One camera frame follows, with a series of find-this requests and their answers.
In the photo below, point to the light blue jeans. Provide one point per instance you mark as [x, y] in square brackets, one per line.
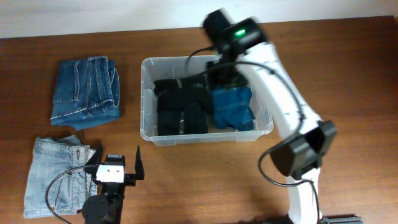
[52, 184]

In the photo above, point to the black garment with tape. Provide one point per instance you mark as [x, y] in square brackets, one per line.
[188, 120]

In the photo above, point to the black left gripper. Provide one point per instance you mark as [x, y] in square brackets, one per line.
[131, 178]

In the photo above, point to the dark blue jeans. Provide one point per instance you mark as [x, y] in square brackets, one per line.
[87, 93]

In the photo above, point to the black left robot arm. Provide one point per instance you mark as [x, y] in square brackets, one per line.
[106, 207]

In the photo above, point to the clear plastic storage bin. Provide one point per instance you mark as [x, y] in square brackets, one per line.
[157, 68]

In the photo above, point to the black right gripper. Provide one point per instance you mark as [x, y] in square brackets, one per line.
[212, 79]

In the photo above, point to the teal blue shirt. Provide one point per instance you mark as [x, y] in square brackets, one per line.
[231, 108]

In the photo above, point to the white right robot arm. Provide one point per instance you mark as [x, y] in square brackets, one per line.
[305, 137]

